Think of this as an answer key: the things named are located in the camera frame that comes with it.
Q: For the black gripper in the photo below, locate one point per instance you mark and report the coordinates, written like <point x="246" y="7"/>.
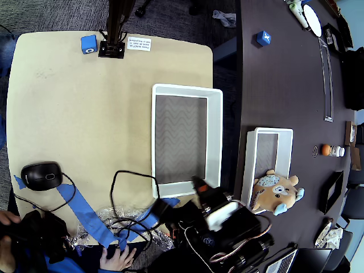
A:
<point x="205" y="193"/>

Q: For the short blue tape strip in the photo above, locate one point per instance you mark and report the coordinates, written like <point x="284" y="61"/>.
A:
<point x="172" y="202"/>

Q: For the small blue tape piece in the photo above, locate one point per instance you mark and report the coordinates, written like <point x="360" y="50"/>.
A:
<point x="19" y="182"/>

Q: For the tan plush bear toy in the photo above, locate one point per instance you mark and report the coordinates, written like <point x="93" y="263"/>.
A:
<point x="280" y="189"/>

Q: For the white round plate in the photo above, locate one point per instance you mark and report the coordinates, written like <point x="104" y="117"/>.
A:
<point x="312" y="18"/>

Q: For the black office chair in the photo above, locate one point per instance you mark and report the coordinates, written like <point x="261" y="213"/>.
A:
<point x="355" y="196"/>
<point x="342" y="253"/>

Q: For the black chair caster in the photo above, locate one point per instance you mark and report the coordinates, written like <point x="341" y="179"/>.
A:
<point x="194" y="10"/>
<point x="140" y="11"/>

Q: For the clear crinkled plastic wrap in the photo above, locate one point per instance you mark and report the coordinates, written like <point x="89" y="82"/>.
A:
<point x="105" y="213"/>

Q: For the crumpled white tissue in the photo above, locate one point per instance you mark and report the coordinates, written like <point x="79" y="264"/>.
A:
<point x="334" y="237"/>

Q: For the blue cube with white X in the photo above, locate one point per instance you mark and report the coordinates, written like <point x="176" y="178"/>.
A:
<point x="263" y="38"/>

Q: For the white pill bottle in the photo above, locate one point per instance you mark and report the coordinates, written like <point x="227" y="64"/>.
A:
<point x="338" y="151"/>

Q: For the right forearm blue sleeve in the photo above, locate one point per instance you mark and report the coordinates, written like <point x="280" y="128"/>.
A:
<point x="74" y="264"/>

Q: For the small white plastic bin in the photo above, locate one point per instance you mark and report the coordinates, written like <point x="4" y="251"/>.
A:
<point x="284" y="148"/>

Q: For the large white plastic bin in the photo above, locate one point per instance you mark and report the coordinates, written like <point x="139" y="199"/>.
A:
<point x="216" y="128"/>

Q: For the black webcam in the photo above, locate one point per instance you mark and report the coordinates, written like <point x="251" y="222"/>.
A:
<point x="159" y="210"/>

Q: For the white printed paper note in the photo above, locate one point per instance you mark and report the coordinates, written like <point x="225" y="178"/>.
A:
<point x="138" y="44"/>

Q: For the black computer mouse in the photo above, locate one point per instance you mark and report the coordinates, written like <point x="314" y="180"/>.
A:
<point x="41" y="176"/>

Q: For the patterned snack wrapper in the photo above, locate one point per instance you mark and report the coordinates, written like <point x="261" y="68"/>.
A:
<point x="323" y="231"/>

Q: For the brown cardboard box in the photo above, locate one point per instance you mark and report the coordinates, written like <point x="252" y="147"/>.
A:
<point x="349" y="133"/>

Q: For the black rectangular tray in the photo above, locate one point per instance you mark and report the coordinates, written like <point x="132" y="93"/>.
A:
<point x="322" y="199"/>

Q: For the grey cloth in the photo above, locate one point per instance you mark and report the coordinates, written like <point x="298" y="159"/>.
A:
<point x="226" y="17"/>

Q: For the flat brown cardboard piece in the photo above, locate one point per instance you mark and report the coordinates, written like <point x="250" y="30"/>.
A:
<point x="355" y="157"/>

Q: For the person's left hand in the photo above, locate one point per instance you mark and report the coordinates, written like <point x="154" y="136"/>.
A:
<point x="7" y="217"/>

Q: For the white bottle green cap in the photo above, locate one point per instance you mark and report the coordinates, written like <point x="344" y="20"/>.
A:
<point x="298" y="14"/>

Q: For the open laptop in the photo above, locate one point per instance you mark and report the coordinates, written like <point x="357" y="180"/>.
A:
<point x="312" y="260"/>

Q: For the orange ball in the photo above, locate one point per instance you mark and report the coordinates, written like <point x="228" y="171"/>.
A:
<point x="326" y="149"/>

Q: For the black open case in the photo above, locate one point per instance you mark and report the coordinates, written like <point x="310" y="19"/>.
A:
<point x="342" y="31"/>

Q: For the black camera stand pole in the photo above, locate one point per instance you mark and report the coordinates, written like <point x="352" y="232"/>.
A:
<point x="115" y="25"/>

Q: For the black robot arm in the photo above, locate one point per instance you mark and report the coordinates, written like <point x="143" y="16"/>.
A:
<point x="241" y="224"/>

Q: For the long blue tape strip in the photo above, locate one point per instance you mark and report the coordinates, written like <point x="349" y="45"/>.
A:
<point x="82" y="207"/>

